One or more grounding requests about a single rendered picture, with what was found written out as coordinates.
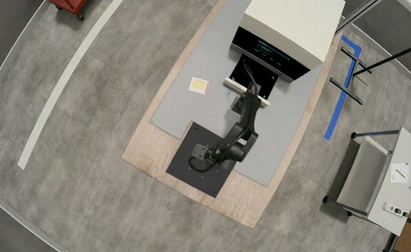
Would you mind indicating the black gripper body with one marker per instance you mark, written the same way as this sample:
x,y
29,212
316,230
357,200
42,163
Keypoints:
x,y
235,106

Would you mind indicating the grey lab imager with drawer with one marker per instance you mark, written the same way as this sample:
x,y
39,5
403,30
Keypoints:
x,y
282,39

